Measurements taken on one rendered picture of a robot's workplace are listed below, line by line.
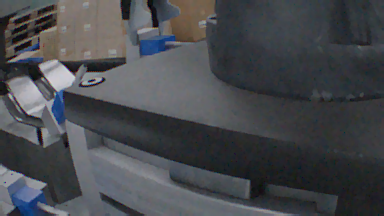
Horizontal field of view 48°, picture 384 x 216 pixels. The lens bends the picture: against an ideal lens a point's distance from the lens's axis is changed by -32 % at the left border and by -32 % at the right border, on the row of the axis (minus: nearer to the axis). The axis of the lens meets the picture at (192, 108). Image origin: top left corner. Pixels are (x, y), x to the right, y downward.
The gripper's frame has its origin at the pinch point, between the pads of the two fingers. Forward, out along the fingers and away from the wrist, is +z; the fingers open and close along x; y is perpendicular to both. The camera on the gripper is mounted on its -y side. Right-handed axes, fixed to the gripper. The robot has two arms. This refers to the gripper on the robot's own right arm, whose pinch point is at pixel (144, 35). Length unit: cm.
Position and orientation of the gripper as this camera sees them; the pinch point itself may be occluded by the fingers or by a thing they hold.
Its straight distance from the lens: 98.6
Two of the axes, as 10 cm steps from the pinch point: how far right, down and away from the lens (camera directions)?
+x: 6.5, -2.8, 7.1
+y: 7.6, 1.1, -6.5
